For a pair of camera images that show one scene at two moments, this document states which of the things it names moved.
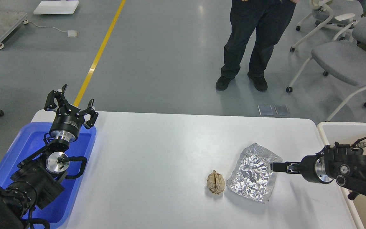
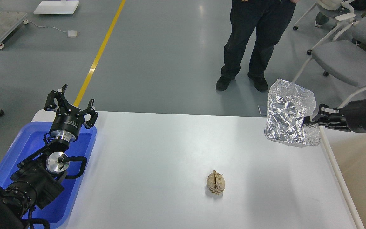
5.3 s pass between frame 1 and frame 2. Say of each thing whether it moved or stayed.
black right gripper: moved
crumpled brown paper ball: stayed
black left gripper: stayed
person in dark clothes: stayed
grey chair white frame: stayed
